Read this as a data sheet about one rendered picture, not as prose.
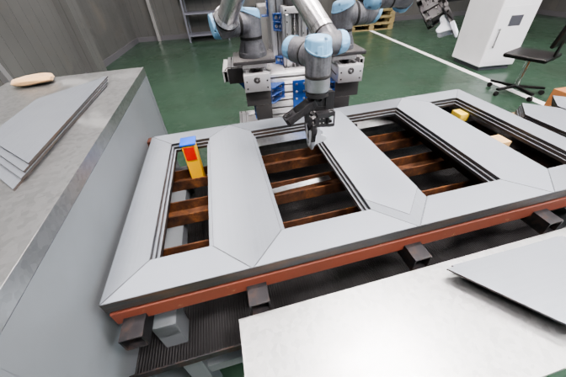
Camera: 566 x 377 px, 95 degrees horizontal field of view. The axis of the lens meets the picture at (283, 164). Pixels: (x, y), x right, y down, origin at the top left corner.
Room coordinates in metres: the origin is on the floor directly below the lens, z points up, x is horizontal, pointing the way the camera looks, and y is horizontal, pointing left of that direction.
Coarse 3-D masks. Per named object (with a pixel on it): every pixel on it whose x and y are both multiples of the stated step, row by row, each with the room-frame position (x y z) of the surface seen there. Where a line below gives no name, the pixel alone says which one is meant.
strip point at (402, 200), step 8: (392, 192) 0.57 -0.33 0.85; (400, 192) 0.57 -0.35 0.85; (408, 192) 0.56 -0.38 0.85; (376, 200) 0.54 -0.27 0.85; (384, 200) 0.53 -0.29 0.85; (392, 200) 0.53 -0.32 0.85; (400, 200) 0.53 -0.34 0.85; (408, 200) 0.53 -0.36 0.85; (392, 208) 0.50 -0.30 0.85; (400, 208) 0.50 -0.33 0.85; (408, 208) 0.50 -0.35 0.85
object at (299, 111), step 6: (306, 102) 0.76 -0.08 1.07; (312, 102) 0.74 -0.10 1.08; (294, 108) 0.77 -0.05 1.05; (300, 108) 0.75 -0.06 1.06; (306, 108) 0.74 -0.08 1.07; (312, 108) 0.74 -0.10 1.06; (288, 114) 0.74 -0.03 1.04; (294, 114) 0.73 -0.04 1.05; (300, 114) 0.73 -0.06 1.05; (288, 120) 0.72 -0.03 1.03; (294, 120) 0.73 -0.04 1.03
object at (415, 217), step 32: (288, 128) 1.03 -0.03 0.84; (416, 128) 0.98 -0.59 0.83; (512, 128) 0.91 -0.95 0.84; (352, 192) 0.60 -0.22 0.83; (416, 192) 0.56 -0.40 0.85; (160, 224) 0.51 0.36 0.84; (416, 224) 0.44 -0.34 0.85; (448, 224) 0.46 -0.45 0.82; (160, 256) 0.41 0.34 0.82; (320, 256) 0.38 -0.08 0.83; (192, 288) 0.32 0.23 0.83
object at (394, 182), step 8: (384, 176) 0.64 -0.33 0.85; (392, 176) 0.64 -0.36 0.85; (400, 176) 0.64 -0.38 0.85; (360, 184) 0.61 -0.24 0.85; (368, 184) 0.61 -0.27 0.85; (376, 184) 0.61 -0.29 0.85; (384, 184) 0.60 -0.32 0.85; (392, 184) 0.60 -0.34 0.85; (400, 184) 0.60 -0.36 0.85; (408, 184) 0.60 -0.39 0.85; (360, 192) 0.58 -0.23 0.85; (368, 192) 0.57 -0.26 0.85; (376, 192) 0.57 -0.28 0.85; (384, 192) 0.57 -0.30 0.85
